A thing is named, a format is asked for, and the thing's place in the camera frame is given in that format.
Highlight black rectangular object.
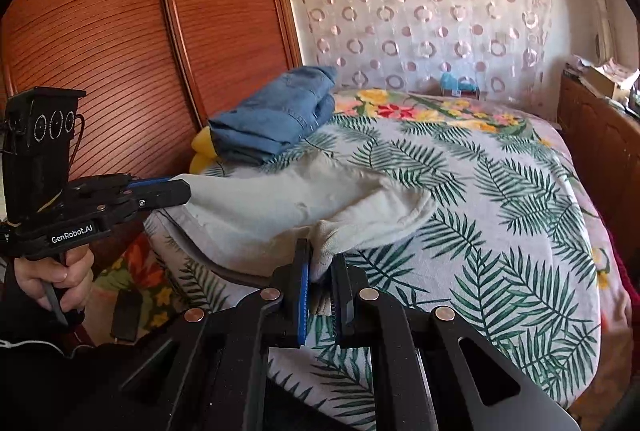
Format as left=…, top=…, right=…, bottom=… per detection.
left=111, top=290, right=147, bottom=343

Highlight stack of papers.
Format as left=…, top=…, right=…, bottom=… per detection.
left=567, top=54, right=640, bottom=83

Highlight circle-patterned sheer curtain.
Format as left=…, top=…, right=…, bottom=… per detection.
left=282, top=0, right=559, bottom=122

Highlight person's left hand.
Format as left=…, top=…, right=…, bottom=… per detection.
left=14, top=252, right=96, bottom=313

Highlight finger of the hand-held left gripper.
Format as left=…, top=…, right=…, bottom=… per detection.
left=132, top=179, right=194, bottom=213
left=125, top=176, right=176, bottom=190

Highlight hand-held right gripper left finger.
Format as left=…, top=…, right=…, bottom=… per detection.
left=120, top=238, right=313, bottom=431

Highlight cardboard box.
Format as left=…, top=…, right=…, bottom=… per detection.
left=582, top=64, right=627, bottom=103

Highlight folded blue jeans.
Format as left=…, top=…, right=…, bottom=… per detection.
left=207, top=65, right=340, bottom=162

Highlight grey pants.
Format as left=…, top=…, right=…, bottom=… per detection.
left=145, top=156, right=440, bottom=286

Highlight floral bedsheet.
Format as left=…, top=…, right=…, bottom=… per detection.
left=95, top=87, right=631, bottom=338

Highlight wooden cabinet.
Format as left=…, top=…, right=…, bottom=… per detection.
left=557, top=74, right=640, bottom=232

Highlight wooden slatted wardrobe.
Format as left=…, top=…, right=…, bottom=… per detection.
left=0, top=0, right=304, bottom=272

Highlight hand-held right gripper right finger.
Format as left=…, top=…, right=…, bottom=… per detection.
left=330, top=253, right=581, bottom=431

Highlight red cloth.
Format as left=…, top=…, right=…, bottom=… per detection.
left=604, top=221, right=640, bottom=317

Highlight person's black clothing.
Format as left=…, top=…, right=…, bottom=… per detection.
left=0, top=336, right=221, bottom=431

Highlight white window curtain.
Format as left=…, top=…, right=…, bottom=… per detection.
left=575, top=0, right=617, bottom=62

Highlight yellow plush toy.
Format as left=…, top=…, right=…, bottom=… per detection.
left=189, top=131, right=224, bottom=175

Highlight leaf-print bedsheet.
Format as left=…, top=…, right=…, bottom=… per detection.
left=142, top=111, right=609, bottom=431

